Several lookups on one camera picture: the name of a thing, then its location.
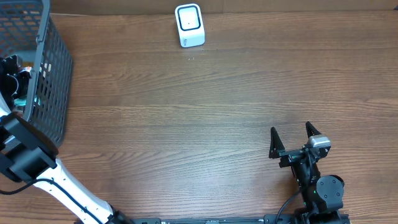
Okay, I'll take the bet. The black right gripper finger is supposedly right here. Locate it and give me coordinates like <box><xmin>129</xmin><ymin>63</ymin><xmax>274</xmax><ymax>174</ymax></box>
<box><xmin>269</xmin><ymin>127</ymin><xmax>285</xmax><ymax>159</ymax></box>
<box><xmin>305</xmin><ymin>121</ymin><xmax>321</xmax><ymax>138</ymax></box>

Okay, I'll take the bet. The orange snack packet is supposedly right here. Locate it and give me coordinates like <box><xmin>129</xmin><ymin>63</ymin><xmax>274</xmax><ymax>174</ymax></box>
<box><xmin>21</xmin><ymin>67</ymin><xmax>32</xmax><ymax>73</ymax></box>

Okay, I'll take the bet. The teal tissue packet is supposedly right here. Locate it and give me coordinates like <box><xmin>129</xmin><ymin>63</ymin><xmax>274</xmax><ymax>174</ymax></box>
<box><xmin>14</xmin><ymin>97</ymin><xmax>41</xmax><ymax>108</ymax></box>

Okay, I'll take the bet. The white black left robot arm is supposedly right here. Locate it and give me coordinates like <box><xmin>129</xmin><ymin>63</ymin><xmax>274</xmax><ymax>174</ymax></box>
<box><xmin>1</xmin><ymin>55</ymin><xmax>131</xmax><ymax>224</ymax></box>

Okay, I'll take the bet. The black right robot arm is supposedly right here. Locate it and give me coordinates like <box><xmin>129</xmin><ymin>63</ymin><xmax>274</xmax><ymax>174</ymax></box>
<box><xmin>268</xmin><ymin>121</ymin><xmax>349</xmax><ymax>223</ymax></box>

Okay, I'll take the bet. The white barcode scanner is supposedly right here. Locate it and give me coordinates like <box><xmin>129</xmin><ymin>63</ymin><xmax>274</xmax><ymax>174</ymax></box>
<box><xmin>175</xmin><ymin>3</ymin><xmax>205</xmax><ymax>48</ymax></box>

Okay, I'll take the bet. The grey plastic mesh basket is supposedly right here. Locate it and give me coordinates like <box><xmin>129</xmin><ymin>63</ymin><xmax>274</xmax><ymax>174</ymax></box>
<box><xmin>1</xmin><ymin>0</ymin><xmax>73</xmax><ymax>146</ymax></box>

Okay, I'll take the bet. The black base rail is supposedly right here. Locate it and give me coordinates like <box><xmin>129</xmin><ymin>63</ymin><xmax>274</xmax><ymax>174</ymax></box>
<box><xmin>129</xmin><ymin>215</ymin><xmax>300</xmax><ymax>224</ymax></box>

